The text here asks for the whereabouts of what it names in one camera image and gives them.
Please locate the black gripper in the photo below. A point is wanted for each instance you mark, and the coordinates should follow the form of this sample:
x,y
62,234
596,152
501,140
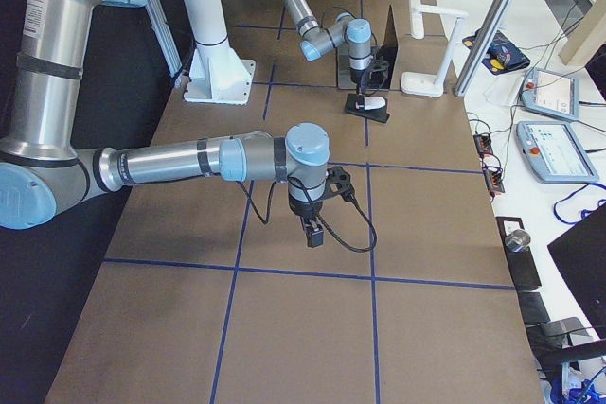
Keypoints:
x,y
304,208
358,78

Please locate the white computer mouse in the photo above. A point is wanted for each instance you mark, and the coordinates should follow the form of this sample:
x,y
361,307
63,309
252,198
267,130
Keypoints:
x,y
373,103

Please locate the grey laptop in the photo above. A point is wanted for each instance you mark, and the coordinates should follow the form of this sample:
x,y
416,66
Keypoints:
x,y
361,48

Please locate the white desk lamp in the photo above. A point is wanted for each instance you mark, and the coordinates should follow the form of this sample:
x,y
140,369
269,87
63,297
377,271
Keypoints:
x,y
427,80

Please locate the orange black connector block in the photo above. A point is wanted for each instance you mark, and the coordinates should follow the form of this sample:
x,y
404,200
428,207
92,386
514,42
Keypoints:
x,y
483,145

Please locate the dark blue space pouch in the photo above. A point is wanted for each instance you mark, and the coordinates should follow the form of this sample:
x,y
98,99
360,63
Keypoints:
x,y
503,56

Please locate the upper teach pendant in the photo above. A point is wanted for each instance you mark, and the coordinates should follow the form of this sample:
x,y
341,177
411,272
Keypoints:
x,y
550,93

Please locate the teach pendant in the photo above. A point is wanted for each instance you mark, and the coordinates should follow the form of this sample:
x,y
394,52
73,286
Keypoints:
x,y
550,93
554,153

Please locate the lower teach pendant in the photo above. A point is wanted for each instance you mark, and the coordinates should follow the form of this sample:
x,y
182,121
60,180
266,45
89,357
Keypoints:
x,y
554,153

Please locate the silver metal cylinder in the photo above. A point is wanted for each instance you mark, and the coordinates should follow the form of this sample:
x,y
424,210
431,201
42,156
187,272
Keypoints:
x,y
517,241

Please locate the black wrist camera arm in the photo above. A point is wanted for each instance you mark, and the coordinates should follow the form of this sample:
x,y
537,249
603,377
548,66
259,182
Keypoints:
x,y
339,184
378,72

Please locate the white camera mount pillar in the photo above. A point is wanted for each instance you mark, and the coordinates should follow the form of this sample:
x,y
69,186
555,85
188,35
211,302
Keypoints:
x,y
217,74

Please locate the aluminium frame post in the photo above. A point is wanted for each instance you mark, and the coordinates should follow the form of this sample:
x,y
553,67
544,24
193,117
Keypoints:
x,y
492,21

